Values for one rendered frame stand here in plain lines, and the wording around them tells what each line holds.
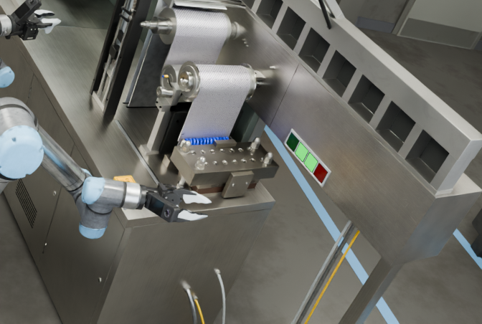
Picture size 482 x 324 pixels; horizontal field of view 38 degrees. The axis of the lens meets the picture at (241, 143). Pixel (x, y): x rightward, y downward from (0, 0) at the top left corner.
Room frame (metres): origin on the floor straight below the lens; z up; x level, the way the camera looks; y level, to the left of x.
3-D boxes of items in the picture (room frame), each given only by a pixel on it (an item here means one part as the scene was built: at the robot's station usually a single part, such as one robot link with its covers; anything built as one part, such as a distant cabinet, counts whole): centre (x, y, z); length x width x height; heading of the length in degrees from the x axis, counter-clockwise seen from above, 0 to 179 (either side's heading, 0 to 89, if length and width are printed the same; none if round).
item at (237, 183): (2.18, -0.05, 0.97); 0.10 x 0.03 x 0.11; 135
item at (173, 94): (2.24, 0.32, 1.05); 0.06 x 0.05 x 0.31; 135
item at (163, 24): (2.40, 0.46, 1.34); 0.06 x 0.06 x 0.06; 45
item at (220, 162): (2.23, 0.02, 1.00); 0.40 x 0.16 x 0.06; 135
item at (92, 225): (1.53, 0.30, 1.10); 0.11 x 0.08 x 0.11; 40
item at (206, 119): (2.29, 0.14, 1.11); 0.23 x 0.01 x 0.18; 135
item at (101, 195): (1.52, 0.29, 1.20); 0.11 x 0.08 x 0.09; 115
